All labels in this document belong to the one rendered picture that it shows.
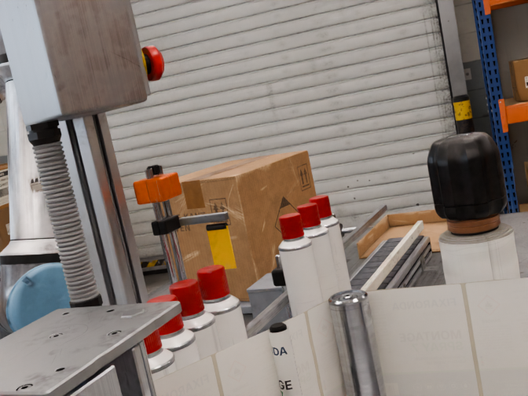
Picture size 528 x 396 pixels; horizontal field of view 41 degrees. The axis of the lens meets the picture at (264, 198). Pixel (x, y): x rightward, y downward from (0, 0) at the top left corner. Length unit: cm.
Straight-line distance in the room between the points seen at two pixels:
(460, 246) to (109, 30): 45
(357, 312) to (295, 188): 96
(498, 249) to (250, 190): 74
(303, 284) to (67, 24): 53
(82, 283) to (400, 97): 449
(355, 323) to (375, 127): 454
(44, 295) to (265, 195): 62
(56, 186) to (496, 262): 49
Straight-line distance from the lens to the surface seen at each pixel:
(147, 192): 87
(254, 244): 145
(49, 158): 76
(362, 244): 176
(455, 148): 80
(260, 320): 100
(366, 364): 68
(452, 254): 83
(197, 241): 152
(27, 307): 104
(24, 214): 107
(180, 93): 551
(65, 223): 77
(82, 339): 45
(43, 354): 45
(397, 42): 514
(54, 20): 72
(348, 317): 66
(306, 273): 104
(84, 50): 73
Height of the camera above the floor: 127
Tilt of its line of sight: 8 degrees down
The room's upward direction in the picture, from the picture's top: 12 degrees counter-clockwise
